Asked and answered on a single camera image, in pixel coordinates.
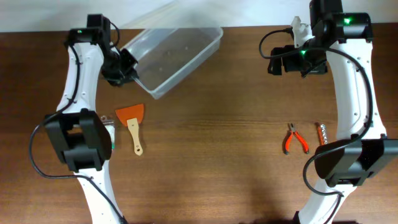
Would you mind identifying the clear plastic container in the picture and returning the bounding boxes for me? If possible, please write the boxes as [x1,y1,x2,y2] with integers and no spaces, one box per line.
[123,27,223,100]

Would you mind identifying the orange handled corkscrew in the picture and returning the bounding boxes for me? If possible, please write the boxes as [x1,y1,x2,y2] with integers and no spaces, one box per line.
[315,123,328,146]

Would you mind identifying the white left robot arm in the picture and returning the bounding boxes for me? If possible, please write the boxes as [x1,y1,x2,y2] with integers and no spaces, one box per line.
[43,14,137,223]

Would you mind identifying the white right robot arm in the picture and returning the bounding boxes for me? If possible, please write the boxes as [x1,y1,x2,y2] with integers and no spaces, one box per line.
[267,0,397,223]

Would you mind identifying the orange scraper wooden handle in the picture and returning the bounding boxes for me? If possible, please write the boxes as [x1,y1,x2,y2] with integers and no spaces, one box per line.
[115,104,144,156]

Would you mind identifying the red handled pliers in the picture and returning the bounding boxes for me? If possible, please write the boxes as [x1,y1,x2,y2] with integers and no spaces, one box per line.
[282,123,310,156]

